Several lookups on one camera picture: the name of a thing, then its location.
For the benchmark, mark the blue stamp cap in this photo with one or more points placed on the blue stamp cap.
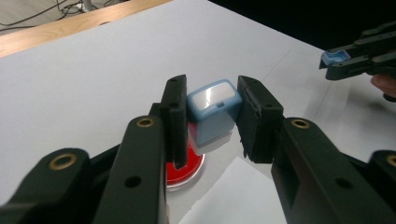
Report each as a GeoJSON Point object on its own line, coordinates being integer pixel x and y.
{"type": "Point", "coordinates": [334, 57]}

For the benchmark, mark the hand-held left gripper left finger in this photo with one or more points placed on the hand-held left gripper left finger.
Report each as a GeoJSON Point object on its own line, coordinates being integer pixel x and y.
{"type": "Point", "coordinates": [140, 155]}

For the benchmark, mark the round red ink pad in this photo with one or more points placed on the round red ink pad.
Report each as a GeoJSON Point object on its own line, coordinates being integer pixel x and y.
{"type": "Point", "coordinates": [193, 168]}

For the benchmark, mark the black curtain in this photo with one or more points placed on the black curtain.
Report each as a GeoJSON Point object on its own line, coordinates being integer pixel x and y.
{"type": "Point", "coordinates": [280, 18]}

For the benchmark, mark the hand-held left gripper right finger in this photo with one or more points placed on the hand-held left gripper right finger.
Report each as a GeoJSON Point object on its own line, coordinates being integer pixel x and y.
{"type": "Point", "coordinates": [311, 161]}

